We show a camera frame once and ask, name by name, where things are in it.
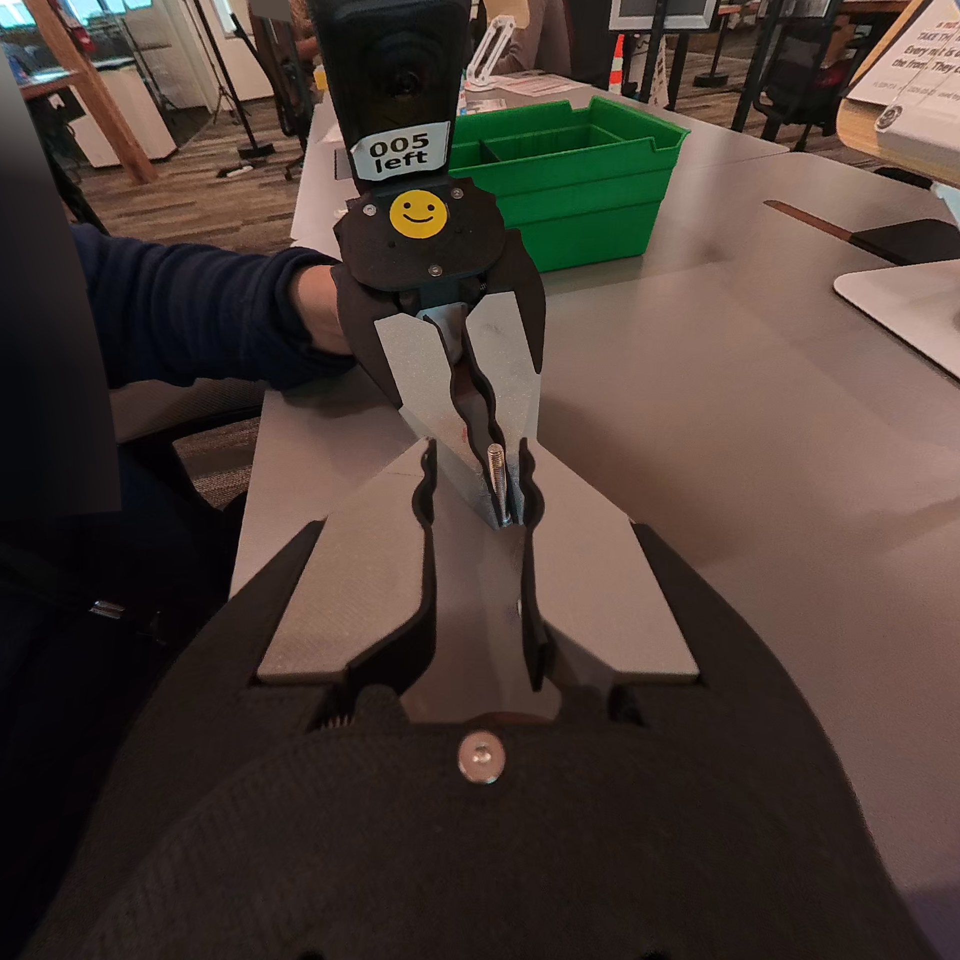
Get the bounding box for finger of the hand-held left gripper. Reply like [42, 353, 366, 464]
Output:
[466, 291, 544, 531]
[373, 312, 504, 531]

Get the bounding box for white papers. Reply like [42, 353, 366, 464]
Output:
[465, 73, 594, 111]

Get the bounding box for grey computer monitor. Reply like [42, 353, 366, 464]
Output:
[607, 0, 721, 31]

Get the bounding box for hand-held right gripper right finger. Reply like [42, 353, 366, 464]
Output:
[517, 437, 702, 693]

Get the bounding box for person's left hand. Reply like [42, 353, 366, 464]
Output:
[288, 262, 355, 358]

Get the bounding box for black tripod stand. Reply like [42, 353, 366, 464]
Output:
[191, 0, 276, 160]

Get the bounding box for black office chair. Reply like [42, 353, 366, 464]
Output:
[757, 15, 849, 144]

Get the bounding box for white cabinet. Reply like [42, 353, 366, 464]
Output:
[71, 67, 177, 168]

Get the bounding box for silver bolt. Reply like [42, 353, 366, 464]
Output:
[486, 442, 522, 528]

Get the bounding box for green plastic bin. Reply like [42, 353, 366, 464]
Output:
[448, 99, 691, 275]

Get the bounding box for wooden post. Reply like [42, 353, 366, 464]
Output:
[22, 0, 159, 185]

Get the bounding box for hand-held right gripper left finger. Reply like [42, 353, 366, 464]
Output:
[256, 437, 440, 695]

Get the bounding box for white paper sign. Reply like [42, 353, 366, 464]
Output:
[846, 0, 960, 160]

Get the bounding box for black flat object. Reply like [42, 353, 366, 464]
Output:
[847, 217, 960, 267]

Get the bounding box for wooden board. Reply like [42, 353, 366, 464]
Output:
[836, 97, 960, 192]

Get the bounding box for black stanchion post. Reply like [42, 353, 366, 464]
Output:
[693, 0, 740, 88]

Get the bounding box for white monitor stand base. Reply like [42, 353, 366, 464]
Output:
[834, 258, 960, 381]

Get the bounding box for person's left forearm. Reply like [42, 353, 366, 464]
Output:
[71, 223, 357, 393]

